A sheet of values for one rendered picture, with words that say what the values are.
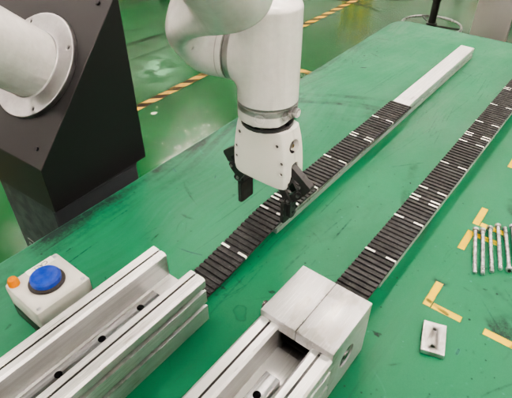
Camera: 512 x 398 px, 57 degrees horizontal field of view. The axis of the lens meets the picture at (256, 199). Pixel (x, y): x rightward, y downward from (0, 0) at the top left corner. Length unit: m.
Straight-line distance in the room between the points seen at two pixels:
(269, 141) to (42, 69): 0.41
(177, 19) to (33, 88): 0.41
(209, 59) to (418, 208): 0.43
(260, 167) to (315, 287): 0.20
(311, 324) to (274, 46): 0.33
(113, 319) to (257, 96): 0.34
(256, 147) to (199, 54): 0.15
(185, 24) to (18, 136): 0.48
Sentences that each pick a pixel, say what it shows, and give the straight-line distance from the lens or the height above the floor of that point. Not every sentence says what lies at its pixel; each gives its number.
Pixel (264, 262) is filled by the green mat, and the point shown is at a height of 0.78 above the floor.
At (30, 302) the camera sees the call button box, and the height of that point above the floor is 0.84.
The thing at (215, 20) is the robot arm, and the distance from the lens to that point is 0.48.
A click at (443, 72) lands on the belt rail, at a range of 1.37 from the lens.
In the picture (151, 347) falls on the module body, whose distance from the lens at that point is 0.61.
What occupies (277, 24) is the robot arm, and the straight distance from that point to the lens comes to 0.58.
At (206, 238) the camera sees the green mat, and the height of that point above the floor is 0.78.
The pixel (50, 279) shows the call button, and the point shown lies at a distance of 0.69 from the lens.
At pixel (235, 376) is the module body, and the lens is 0.54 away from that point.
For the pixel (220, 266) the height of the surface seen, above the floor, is 0.79.
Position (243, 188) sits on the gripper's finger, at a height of 0.86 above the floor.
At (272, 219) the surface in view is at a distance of 0.78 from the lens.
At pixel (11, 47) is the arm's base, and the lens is 0.84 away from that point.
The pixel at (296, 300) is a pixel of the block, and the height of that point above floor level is 0.87.
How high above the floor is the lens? 1.32
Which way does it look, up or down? 39 degrees down
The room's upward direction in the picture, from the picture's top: straight up
